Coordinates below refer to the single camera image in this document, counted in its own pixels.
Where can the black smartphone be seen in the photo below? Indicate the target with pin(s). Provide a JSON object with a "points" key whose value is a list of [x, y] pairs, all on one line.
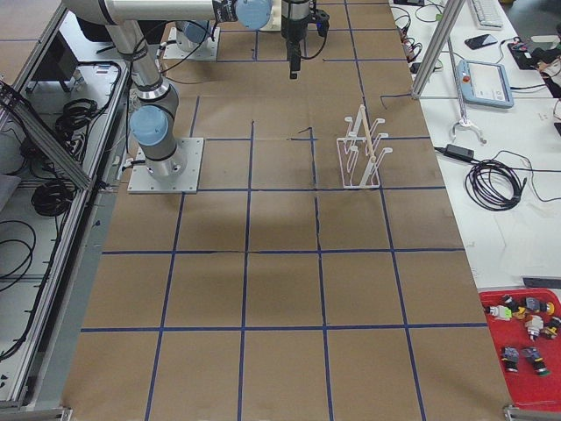
{"points": [[480, 41]]}

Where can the green handled reacher grabber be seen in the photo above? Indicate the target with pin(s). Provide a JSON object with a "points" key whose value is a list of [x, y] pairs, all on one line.
{"points": [[464, 123]]}

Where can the aluminium frame post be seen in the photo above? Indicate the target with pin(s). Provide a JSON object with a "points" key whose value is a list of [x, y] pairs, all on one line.
{"points": [[434, 48]]}

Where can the white wire cup rack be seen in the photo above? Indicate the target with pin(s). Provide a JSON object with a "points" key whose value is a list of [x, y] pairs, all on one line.
{"points": [[360, 153]]}

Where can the blue teach pendant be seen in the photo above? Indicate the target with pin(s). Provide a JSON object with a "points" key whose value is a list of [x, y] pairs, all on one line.
{"points": [[485, 84]]}

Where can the black power adapter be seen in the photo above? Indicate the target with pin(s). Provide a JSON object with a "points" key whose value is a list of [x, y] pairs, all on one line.
{"points": [[459, 153]]}

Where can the red parts tray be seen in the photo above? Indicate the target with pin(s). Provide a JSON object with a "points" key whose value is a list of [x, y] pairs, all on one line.
{"points": [[525, 328]]}

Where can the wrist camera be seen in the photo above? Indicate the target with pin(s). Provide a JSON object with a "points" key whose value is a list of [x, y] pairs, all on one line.
{"points": [[321, 19]]}

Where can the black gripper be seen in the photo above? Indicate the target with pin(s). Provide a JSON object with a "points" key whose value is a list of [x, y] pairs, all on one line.
{"points": [[292, 30]]}

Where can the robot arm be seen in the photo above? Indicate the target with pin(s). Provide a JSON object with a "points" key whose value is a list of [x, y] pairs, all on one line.
{"points": [[152, 124], [190, 34]]}

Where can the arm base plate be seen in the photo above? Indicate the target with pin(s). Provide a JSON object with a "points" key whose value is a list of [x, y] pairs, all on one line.
{"points": [[178, 174], [206, 52]]}

